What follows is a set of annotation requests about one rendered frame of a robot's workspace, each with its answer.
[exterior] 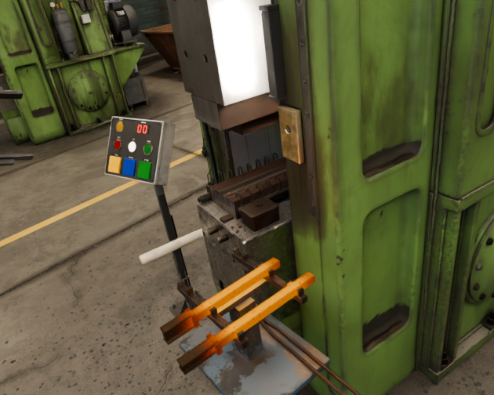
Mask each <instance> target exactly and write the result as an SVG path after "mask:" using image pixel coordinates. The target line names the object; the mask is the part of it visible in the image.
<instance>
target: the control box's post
mask: <svg viewBox="0 0 494 395"><path fill-rule="evenodd" d="M153 185H154V184H153ZM154 190H155V193H156V195H157V199H158V203H159V207H160V209H161V213H162V218H163V221H164V224H165V229H166V232H167V235H168V239H169V240H170V241H171V240H173V239H175V238H176V235H175V231H174V228H173V222H172V220H171V216H170V213H169V207H168V205H167V201H166V198H165V191H164V188H163V185H154ZM172 253H173V258H174V261H175V264H176V269H177V272H178V275H179V278H180V279H181V280H182V279H184V278H185V277H187V276H186V273H185V269H184V266H183V261H182V258H181V254H180V250H179V249H177V250H175V251H172ZM184 298H185V299H186V301H187V305H188V308H189V309H191V308H190V304H189V300H188V299H187V298H186V297H184Z"/></svg>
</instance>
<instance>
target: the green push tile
mask: <svg viewBox="0 0 494 395"><path fill-rule="evenodd" d="M151 168H152V163H150V162H145V161H140V162H139V168H138V174H137V177H138V178H142V179H150V178H151Z"/></svg>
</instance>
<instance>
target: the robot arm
mask: <svg viewBox="0 0 494 395"><path fill-rule="evenodd" d="M22 96H23V91H14V90H2V87H0V99H22ZM33 157H34V154H33V153H22V154H0V166H6V165H14V163H15V161H20V160H31V159H32V158H33Z"/></svg>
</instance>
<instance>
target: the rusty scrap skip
mask: <svg viewBox="0 0 494 395"><path fill-rule="evenodd" d="M140 33H143V34H144V35H145V38H147V39H148V40H149V42H150V43H151V44H152V45H153V46H154V47H155V48H156V49H157V51H158V52H159V53H160V55H161V56H162V57H163V58H164V60H165V61H166V62H167V63H168V65H169V66H170V67H173V68H172V71H173V73H175V74H179V73H181V69H180V62H179V58H178V54H177V51H176V43H175V39H174V35H173V29H172V24H167V25H163V26H160V27H154V28H150V29H146V30H143V31H140Z"/></svg>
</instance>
